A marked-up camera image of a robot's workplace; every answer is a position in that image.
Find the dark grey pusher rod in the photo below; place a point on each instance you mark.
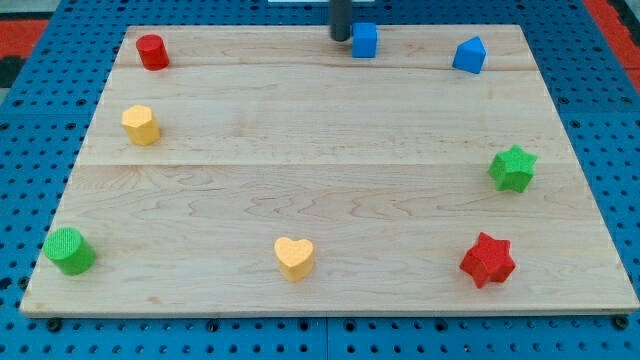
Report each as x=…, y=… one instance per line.
x=339, y=19

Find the red star block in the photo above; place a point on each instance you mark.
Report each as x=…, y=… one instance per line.
x=488, y=260

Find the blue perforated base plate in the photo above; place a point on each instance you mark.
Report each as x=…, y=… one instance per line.
x=49, y=107

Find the green star block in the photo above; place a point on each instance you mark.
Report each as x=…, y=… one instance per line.
x=513, y=169

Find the yellow hexagon block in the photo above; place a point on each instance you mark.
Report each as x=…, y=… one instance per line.
x=140, y=125

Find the green cylinder block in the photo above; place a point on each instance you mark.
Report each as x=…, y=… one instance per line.
x=68, y=250

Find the yellow heart block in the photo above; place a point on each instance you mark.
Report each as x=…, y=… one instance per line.
x=295, y=257

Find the red cylinder block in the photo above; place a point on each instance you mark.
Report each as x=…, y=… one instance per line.
x=152, y=52

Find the light wooden board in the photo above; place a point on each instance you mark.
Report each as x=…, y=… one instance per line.
x=277, y=131

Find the blue cube block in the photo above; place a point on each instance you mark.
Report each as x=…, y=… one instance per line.
x=364, y=40

